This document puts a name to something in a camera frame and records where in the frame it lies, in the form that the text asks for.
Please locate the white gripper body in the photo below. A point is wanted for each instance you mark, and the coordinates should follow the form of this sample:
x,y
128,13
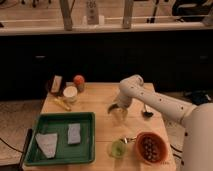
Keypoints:
x,y
124,99

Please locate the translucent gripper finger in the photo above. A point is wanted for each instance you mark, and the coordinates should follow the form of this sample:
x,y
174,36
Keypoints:
x,y
121,114

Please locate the green pepper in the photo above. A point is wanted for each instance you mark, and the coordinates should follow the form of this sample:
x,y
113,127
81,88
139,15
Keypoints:
x,y
112,107

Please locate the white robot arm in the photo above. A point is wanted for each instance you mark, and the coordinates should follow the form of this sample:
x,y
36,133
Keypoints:
x,y
197,120

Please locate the black and white spoon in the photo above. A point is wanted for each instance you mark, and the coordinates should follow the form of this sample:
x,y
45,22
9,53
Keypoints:
x,y
147,113

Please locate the small metal clip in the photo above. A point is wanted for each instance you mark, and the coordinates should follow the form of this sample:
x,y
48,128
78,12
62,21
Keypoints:
x,y
127,140

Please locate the orange bowl with dark berries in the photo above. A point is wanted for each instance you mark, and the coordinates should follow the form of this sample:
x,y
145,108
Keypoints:
x,y
150,148

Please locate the orange topped shaker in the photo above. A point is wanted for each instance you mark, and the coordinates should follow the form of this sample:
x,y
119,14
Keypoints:
x,y
79,82

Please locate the blue-grey sponge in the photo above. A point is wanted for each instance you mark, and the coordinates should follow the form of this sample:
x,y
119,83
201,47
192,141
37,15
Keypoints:
x,y
74,136

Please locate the white round container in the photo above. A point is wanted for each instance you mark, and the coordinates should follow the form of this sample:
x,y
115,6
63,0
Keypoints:
x,y
70,94

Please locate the green plastic tray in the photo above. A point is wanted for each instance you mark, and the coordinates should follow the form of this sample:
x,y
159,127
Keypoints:
x,y
83,152

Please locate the grey cloth piece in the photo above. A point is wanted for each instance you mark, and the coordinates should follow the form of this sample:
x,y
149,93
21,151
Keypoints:
x,y
47,143

